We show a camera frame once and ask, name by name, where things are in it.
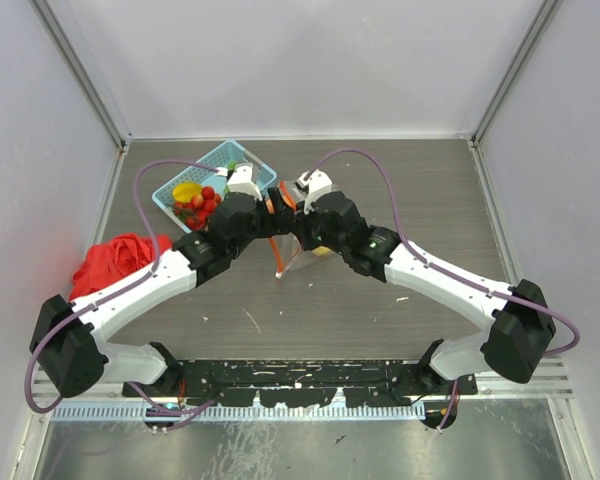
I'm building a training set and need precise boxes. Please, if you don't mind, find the yellow mango slice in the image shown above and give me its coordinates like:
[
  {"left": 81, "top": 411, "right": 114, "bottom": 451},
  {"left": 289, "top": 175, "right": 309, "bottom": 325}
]
[{"left": 172, "top": 182, "right": 202, "bottom": 203}]

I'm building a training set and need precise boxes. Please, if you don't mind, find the red crumpled cloth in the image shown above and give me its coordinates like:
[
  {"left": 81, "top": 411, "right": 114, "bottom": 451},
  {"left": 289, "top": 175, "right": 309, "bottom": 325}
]
[{"left": 69, "top": 233, "right": 156, "bottom": 300}]

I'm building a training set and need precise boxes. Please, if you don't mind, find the white slotted cable duct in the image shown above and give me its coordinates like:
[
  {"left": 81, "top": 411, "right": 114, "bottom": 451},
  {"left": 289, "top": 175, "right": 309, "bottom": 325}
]
[{"left": 51, "top": 402, "right": 426, "bottom": 422}]

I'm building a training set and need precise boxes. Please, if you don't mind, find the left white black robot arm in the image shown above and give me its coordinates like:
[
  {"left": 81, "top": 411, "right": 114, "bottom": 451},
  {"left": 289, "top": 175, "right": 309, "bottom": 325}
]
[{"left": 30, "top": 188, "right": 296, "bottom": 399}]

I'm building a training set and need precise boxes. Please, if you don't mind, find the red orange peach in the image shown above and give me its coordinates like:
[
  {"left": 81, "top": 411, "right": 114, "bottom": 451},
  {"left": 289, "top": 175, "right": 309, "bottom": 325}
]
[{"left": 278, "top": 185, "right": 296, "bottom": 210}]

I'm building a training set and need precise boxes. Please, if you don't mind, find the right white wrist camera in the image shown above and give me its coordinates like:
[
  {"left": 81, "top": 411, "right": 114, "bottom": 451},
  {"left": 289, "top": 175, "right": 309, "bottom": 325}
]
[{"left": 296, "top": 169, "right": 333, "bottom": 214}]

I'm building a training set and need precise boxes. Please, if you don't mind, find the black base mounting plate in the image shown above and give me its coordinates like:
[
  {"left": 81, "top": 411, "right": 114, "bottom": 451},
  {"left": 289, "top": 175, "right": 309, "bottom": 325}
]
[{"left": 141, "top": 360, "right": 452, "bottom": 408}]

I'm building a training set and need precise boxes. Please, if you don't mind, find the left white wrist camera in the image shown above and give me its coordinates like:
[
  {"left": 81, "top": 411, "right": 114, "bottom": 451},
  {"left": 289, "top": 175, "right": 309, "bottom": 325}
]
[{"left": 216, "top": 163, "right": 262, "bottom": 200}]

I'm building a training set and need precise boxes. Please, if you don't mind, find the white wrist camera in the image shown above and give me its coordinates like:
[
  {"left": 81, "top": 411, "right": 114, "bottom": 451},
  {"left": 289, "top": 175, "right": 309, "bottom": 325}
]
[
  {"left": 216, "top": 163, "right": 262, "bottom": 200},
  {"left": 296, "top": 169, "right": 333, "bottom": 214}
]

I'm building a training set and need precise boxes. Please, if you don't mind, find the aluminium frame rail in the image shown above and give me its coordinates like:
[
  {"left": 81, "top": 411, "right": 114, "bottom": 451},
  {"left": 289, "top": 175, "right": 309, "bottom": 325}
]
[{"left": 31, "top": 359, "right": 575, "bottom": 405}]

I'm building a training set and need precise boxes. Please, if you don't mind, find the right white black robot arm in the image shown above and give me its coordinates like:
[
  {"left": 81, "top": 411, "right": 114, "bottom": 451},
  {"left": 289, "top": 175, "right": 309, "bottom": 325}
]
[{"left": 293, "top": 191, "right": 556, "bottom": 394}]

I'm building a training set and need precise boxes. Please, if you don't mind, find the yellow pear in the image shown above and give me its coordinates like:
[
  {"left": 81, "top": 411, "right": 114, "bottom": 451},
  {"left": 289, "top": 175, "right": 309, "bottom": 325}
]
[{"left": 312, "top": 247, "right": 331, "bottom": 257}]

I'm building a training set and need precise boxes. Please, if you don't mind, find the clear orange zip top bag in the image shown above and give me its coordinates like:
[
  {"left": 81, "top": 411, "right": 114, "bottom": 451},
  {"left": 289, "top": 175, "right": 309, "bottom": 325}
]
[{"left": 265, "top": 180, "right": 341, "bottom": 280}]

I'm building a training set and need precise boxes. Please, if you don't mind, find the light blue plastic basket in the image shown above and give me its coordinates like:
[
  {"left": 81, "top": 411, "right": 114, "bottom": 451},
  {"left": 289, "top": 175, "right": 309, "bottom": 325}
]
[{"left": 152, "top": 140, "right": 278, "bottom": 233}]

